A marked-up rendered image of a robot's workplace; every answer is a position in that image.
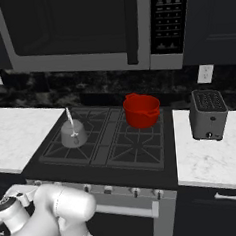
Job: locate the grey kettle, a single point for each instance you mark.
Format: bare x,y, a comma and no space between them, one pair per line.
73,135

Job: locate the silver stove knob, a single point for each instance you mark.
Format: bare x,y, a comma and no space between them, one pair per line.
38,182
108,189
134,191
86,188
158,193

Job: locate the grey toaster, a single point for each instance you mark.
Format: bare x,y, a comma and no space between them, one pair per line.
208,119

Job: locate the black microwave door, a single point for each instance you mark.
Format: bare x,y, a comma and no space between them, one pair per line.
69,27

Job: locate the dark drawer front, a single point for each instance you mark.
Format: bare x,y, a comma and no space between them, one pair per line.
213,204

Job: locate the silver microwave oven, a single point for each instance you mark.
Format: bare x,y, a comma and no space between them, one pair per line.
167,57

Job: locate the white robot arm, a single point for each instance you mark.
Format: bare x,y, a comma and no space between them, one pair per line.
63,208

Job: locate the dark base cupboard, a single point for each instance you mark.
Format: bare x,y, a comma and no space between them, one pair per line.
8,184

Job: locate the red pot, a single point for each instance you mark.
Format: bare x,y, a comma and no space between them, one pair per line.
141,114

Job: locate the black gas hob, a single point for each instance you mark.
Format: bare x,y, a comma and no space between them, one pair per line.
125,146

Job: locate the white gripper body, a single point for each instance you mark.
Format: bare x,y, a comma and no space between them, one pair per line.
24,191

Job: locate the silver oven front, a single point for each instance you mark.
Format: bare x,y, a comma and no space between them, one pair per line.
132,226

